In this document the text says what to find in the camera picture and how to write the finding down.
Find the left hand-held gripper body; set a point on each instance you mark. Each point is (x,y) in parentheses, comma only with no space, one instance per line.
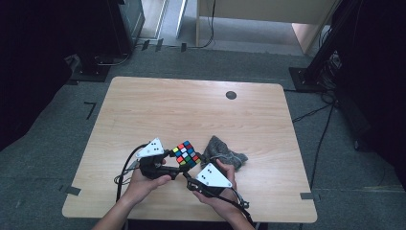
(152,150)

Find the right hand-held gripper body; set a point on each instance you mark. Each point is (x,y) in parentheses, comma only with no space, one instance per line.
(212,175)

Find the black angled floor tape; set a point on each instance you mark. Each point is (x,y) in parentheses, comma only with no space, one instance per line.
(92,110)

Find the dark curtain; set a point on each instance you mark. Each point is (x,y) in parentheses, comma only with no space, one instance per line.
(383,80)
(25,64)

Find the dark round table grommet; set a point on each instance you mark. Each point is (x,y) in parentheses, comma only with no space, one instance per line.
(231,95)

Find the black metal stand pole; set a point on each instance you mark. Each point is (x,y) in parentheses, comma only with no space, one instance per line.
(328,41)

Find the person's left hand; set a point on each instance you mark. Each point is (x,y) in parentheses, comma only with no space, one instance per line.
(140,188)

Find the grey tape piece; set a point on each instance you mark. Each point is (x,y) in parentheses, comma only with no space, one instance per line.
(307,196)
(73,190)

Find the grey cloth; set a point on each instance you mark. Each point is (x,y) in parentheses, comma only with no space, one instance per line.
(220,148)

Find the black flat stand base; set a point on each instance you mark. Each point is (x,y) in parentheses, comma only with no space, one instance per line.
(92,75)

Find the metal rail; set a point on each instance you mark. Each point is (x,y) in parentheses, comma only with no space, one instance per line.
(162,19)
(181,19)

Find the black floor tape strip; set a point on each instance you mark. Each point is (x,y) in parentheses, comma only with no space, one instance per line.
(145,44)
(183,47)
(159,45)

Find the person's right hand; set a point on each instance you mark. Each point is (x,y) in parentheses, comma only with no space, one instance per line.
(228,204)

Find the light wooden cabinet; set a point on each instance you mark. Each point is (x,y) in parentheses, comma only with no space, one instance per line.
(255,9)

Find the multicoloured puzzle cube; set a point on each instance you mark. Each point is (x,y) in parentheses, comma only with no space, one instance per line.
(185,153)

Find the black square stand base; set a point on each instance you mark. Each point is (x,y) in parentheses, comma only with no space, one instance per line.
(303,81)

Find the black equipment cabinet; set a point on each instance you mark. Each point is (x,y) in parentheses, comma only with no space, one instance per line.
(127,25)

